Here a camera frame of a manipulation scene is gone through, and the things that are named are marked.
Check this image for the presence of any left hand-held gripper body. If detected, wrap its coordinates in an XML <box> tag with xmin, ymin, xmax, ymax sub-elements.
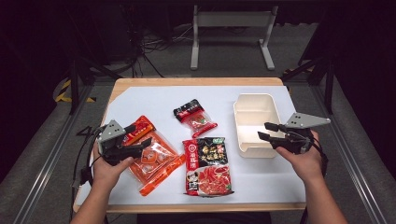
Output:
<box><xmin>96</xmin><ymin>119</ymin><xmax>144</xmax><ymax>166</ymax></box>

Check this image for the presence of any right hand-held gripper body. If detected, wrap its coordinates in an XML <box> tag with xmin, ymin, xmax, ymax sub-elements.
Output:
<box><xmin>274</xmin><ymin>112</ymin><xmax>332</xmax><ymax>155</ymax></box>

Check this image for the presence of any orange clear seasoning packet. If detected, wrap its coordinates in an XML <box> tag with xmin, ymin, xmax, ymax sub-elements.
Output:
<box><xmin>122</xmin><ymin>115</ymin><xmax>187</xmax><ymax>197</ymax></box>

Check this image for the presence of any cream plastic container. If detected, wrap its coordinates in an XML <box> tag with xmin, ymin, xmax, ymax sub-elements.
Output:
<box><xmin>233</xmin><ymin>92</ymin><xmax>290</xmax><ymax>159</ymax></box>

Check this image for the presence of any large red black seasoning packet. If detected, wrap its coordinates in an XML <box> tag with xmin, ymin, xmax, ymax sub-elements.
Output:
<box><xmin>182</xmin><ymin>136</ymin><xmax>235</xmax><ymax>198</ymax></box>

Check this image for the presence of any person's left hand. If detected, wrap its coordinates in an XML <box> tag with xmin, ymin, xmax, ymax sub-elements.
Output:
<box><xmin>92</xmin><ymin>142</ymin><xmax>134</xmax><ymax>187</ymax></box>

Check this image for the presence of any person's right hand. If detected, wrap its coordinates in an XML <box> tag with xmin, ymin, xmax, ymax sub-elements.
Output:
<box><xmin>275</xmin><ymin>130</ymin><xmax>326</xmax><ymax>185</ymax></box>

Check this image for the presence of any white table sheet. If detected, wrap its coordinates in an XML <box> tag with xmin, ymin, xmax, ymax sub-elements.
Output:
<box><xmin>75</xmin><ymin>85</ymin><xmax>307</xmax><ymax>206</ymax></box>

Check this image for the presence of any black metal stand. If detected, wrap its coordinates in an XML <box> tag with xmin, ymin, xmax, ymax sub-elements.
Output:
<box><xmin>280</xmin><ymin>54</ymin><xmax>336</xmax><ymax>116</ymax></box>
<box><xmin>65</xmin><ymin>52</ymin><xmax>123</xmax><ymax>116</ymax></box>

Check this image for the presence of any small red black seasoning packet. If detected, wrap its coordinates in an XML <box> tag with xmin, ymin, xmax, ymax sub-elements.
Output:
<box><xmin>173</xmin><ymin>98</ymin><xmax>219</xmax><ymax>139</ymax></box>

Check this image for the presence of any yellow black floor tape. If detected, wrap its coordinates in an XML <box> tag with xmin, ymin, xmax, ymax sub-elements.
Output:
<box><xmin>54</xmin><ymin>78</ymin><xmax>96</xmax><ymax>104</ymax></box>

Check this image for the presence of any right hand-held gripper black cable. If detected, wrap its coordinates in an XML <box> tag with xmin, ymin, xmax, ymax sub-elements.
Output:
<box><xmin>311</xmin><ymin>133</ymin><xmax>330</xmax><ymax>179</ymax></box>

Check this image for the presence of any hand-held gripper black cable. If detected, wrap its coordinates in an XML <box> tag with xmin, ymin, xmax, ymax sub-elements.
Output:
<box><xmin>311</xmin><ymin>133</ymin><xmax>330</xmax><ymax>179</ymax></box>
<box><xmin>70</xmin><ymin>125</ymin><xmax>106</xmax><ymax>189</ymax></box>

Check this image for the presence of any left hand-held gripper black cable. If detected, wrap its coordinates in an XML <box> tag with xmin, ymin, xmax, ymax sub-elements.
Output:
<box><xmin>70</xmin><ymin>125</ymin><xmax>106</xmax><ymax>189</ymax></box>

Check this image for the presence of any aluminium rail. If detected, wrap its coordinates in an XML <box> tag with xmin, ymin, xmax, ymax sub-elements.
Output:
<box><xmin>310</xmin><ymin>83</ymin><xmax>389</xmax><ymax>224</ymax></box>
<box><xmin>12</xmin><ymin>83</ymin><xmax>94</xmax><ymax>224</ymax></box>

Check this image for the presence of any tangle of black floor cables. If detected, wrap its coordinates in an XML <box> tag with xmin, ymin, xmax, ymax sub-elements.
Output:
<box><xmin>122</xmin><ymin>6</ymin><xmax>195</xmax><ymax>78</ymax></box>

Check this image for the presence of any white metal stand frame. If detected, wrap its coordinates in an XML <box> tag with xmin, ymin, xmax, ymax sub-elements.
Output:
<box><xmin>190</xmin><ymin>4</ymin><xmax>279</xmax><ymax>71</ymax></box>

